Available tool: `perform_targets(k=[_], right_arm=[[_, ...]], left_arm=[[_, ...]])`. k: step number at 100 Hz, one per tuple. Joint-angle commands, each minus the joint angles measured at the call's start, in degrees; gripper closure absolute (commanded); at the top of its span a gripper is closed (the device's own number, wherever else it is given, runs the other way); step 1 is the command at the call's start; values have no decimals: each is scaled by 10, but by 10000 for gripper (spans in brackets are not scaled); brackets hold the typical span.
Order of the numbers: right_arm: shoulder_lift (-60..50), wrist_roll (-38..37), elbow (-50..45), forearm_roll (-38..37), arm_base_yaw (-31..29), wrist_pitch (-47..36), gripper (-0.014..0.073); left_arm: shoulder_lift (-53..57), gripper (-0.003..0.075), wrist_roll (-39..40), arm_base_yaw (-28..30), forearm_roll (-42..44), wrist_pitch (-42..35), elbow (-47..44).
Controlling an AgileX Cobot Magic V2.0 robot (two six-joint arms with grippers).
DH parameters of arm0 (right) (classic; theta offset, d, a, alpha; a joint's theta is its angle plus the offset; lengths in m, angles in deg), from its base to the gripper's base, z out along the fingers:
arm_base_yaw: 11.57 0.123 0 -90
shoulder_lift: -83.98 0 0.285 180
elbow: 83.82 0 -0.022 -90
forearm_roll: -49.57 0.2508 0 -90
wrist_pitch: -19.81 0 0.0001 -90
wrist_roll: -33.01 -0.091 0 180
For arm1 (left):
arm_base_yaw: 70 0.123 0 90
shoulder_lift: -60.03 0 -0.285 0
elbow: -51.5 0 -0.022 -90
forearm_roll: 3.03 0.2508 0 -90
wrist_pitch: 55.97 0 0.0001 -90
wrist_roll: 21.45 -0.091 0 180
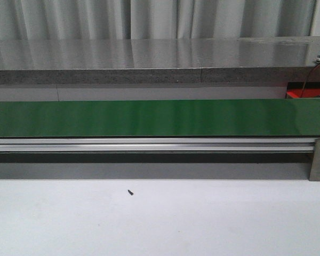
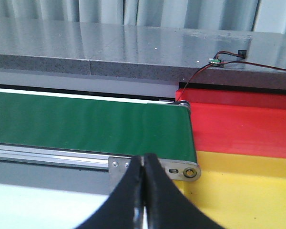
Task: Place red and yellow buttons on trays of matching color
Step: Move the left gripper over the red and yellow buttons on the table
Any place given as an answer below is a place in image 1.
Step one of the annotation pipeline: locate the grey stone shelf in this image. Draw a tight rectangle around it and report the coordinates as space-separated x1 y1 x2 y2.
0 36 320 85

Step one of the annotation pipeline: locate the green conveyor belt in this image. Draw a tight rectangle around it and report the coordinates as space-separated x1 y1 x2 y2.
0 99 320 137

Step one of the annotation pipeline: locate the red plastic tray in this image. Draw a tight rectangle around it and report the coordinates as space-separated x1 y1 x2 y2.
286 82 320 99

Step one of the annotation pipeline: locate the white pleated curtain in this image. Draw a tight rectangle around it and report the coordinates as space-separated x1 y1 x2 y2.
0 1 316 40

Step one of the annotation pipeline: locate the aluminium conveyor side rail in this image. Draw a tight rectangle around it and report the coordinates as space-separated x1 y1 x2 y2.
0 138 316 152

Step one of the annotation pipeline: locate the red and black wire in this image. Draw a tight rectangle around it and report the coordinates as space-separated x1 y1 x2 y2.
298 50 320 99

